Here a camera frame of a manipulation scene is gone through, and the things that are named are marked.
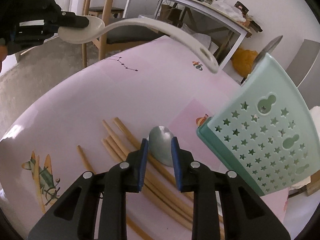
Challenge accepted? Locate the white ceramic spoon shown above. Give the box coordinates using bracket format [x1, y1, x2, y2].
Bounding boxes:
[57, 16, 219, 74]

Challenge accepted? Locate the metal spoon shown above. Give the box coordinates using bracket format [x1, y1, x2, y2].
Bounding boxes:
[148, 126, 174, 167]
[240, 35, 283, 87]

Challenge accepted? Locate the mint green utensil basket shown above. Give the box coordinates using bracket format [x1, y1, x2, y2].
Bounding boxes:
[197, 54, 319, 196]

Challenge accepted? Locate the person left hand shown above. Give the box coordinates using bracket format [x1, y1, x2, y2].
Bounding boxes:
[0, 45, 8, 72]

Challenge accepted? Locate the yellow bag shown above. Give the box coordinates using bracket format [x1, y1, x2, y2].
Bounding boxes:
[231, 48, 258, 78]

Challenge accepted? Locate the grey refrigerator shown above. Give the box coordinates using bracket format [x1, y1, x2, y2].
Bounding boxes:
[286, 39, 320, 109]

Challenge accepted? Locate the white frame side table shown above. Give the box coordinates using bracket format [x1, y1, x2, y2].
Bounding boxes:
[123, 0, 252, 69]

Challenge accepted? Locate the wooden chair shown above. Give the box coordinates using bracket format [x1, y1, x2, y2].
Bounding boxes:
[83, 0, 161, 60]

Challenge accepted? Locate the white plastic bag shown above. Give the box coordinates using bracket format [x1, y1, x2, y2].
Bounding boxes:
[211, 0, 246, 23]

